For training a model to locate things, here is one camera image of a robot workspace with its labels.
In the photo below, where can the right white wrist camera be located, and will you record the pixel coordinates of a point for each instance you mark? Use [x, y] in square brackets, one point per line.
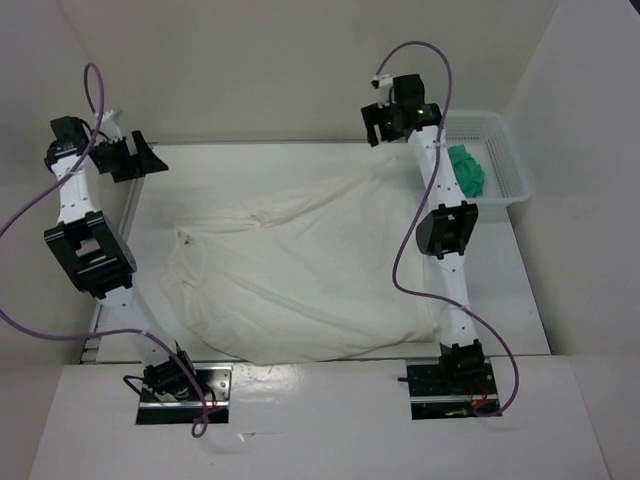
[385, 81]

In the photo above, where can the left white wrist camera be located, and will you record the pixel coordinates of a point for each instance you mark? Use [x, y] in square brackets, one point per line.
[109, 124]

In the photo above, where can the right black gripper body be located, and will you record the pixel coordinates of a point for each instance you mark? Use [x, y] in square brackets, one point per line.
[389, 132]

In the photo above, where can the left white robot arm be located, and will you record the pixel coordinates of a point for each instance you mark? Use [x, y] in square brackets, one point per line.
[95, 257]

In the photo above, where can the green tank top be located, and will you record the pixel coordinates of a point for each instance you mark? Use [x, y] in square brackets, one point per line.
[469, 173]

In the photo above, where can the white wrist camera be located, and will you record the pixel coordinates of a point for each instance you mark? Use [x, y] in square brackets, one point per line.
[109, 124]
[385, 81]

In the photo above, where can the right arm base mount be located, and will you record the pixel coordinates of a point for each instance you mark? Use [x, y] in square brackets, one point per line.
[433, 397]

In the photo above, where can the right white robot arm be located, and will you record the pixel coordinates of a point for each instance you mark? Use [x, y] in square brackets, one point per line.
[442, 226]

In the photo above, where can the white plastic basket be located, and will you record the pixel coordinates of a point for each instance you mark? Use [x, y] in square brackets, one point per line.
[487, 138]

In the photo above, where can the white tank top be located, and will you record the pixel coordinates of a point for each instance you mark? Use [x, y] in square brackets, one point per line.
[304, 275]

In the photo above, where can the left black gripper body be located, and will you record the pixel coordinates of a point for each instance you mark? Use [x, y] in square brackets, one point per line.
[114, 159]

